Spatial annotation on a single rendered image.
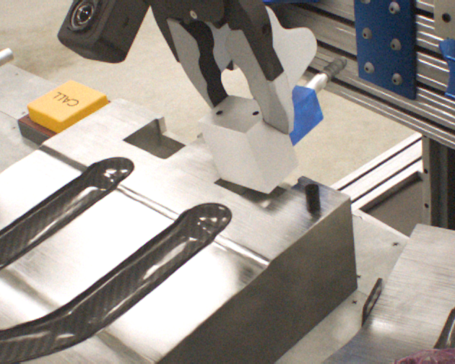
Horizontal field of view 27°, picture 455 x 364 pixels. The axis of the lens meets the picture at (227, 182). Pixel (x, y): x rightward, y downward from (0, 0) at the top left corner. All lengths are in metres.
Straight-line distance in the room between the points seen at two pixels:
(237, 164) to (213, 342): 0.13
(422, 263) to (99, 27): 0.28
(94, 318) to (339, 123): 1.82
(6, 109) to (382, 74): 0.43
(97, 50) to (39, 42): 2.54
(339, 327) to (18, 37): 2.56
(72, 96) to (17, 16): 2.36
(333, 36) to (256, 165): 0.52
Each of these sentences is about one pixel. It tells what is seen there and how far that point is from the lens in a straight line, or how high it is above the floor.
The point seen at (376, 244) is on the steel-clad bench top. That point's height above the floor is 0.80.
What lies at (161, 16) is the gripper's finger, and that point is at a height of 1.02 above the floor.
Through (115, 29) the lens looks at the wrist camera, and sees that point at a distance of 0.57.
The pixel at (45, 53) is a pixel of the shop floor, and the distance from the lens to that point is 3.02.
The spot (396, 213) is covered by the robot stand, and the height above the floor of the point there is 0.21.
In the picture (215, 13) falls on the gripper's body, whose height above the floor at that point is 1.04.
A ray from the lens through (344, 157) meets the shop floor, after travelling 2.28.
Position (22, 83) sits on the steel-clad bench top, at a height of 0.80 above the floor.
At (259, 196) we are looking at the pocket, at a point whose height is 0.86.
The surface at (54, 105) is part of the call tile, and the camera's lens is 0.97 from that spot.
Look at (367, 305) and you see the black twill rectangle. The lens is 0.63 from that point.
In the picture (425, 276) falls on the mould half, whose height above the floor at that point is 0.86.
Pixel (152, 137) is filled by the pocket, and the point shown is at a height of 0.88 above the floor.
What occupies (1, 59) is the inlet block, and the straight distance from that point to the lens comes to 0.88.
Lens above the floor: 1.30
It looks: 35 degrees down
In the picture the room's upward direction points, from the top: 10 degrees counter-clockwise
